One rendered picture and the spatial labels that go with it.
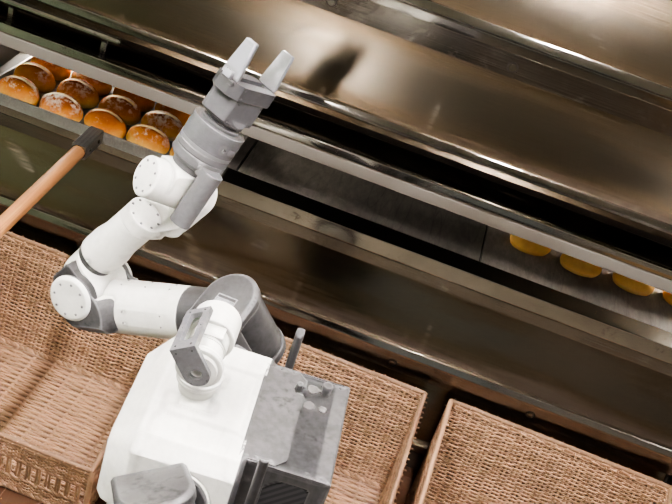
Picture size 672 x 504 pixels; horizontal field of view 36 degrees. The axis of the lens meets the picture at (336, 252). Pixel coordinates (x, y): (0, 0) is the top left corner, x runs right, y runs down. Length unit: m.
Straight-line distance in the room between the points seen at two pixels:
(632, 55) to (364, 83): 0.52
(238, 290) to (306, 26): 0.70
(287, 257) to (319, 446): 0.98
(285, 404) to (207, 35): 0.93
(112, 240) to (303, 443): 0.48
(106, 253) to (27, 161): 0.83
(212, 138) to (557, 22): 0.75
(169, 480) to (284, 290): 1.12
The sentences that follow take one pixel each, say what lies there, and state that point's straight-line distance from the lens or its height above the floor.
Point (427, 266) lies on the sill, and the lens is 2.25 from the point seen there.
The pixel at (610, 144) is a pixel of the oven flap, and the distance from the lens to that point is 2.10.
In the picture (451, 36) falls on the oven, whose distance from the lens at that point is 2.02.
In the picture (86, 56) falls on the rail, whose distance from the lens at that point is 2.10.
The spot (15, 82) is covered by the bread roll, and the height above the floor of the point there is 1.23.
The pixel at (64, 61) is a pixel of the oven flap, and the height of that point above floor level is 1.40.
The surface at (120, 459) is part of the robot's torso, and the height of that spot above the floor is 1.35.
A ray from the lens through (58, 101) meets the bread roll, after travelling 2.34.
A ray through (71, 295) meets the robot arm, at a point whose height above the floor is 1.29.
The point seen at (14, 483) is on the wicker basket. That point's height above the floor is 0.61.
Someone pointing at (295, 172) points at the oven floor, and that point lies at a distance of 2.37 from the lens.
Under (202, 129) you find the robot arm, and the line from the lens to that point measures 1.53.
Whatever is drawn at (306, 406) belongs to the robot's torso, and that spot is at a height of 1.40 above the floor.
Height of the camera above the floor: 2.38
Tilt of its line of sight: 34 degrees down
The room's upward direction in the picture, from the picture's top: 19 degrees clockwise
